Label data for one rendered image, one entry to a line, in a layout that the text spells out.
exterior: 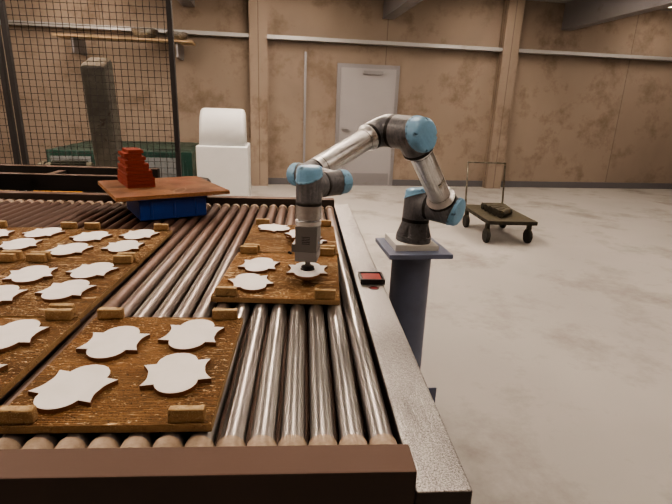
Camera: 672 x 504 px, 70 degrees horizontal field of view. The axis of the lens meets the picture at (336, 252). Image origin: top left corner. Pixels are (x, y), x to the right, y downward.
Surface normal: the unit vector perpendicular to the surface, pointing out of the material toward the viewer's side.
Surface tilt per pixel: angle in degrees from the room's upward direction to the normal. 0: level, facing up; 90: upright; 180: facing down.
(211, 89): 90
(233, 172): 90
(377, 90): 90
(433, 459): 0
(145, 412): 0
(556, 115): 90
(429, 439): 0
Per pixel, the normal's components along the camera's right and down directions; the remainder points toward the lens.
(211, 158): 0.13, 0.29
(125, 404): 0.04, -0.95
